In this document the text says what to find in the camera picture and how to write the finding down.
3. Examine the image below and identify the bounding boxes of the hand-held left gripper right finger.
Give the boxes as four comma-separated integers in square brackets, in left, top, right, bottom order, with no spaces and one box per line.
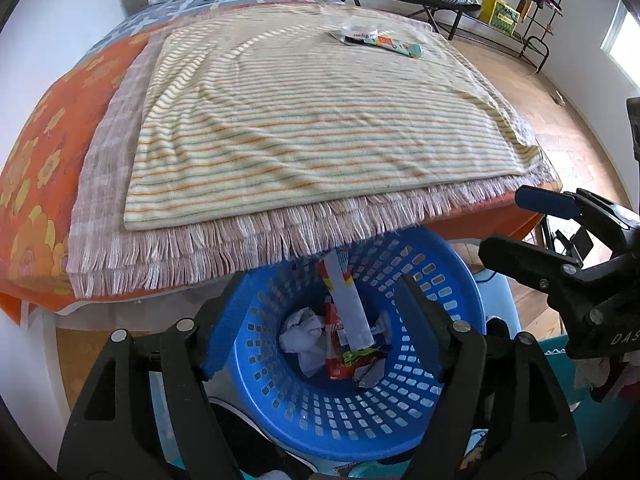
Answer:
[397,274,586,480]

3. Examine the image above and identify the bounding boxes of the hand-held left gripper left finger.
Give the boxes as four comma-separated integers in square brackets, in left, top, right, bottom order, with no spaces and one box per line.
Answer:
[57,272,251,480]

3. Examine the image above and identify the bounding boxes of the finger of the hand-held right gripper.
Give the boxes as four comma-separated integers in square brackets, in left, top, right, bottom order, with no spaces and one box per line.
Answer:
[479,234,601,311]
[517,186,640,261]

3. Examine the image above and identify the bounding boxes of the long white snack wrapper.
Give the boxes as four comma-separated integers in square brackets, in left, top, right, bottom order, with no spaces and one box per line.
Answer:
[318,249,376,351]

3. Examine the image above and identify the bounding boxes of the white paper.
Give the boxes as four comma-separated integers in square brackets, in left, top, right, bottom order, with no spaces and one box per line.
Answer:
[279,310,326,378]

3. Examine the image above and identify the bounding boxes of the blue plastic basket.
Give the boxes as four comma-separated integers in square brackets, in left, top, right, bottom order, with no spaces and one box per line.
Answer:
[227,227,486,463]

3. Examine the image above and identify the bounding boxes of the person's right hand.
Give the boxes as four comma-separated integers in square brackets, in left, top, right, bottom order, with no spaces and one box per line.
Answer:
[575,355,631,403]

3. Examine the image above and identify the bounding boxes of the teal floor mat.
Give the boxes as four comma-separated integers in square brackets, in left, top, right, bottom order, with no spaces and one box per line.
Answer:
[537,337,583,411]

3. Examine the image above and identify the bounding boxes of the black metal clothes rack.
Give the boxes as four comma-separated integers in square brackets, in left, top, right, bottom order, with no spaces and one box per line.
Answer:
[452,0,576,73]

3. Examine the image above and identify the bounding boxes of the window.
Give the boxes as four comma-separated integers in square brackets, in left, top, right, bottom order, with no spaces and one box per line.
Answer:
[601,0,632,68]

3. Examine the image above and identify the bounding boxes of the pink checked fringed cloth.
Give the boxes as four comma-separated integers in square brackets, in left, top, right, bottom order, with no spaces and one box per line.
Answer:
[67,2,561,298]

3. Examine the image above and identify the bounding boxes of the yellow crate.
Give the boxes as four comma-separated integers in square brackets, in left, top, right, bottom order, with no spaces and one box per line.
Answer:
[480,0,518,36]

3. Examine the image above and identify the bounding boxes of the colourful patterned wrapper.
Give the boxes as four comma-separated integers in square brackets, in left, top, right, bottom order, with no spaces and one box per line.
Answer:
[367,35,423,57]

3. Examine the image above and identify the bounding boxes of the yellow striped towel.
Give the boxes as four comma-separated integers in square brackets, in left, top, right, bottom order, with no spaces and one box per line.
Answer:
[122,2,543,233]

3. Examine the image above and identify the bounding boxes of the orange floral sheet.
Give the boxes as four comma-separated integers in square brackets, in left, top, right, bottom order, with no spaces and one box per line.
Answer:
[0,2,561,321]

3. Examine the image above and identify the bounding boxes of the blue patchwork mattress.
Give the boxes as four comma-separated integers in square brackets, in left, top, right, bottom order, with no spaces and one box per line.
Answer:
[92,0,346,46]

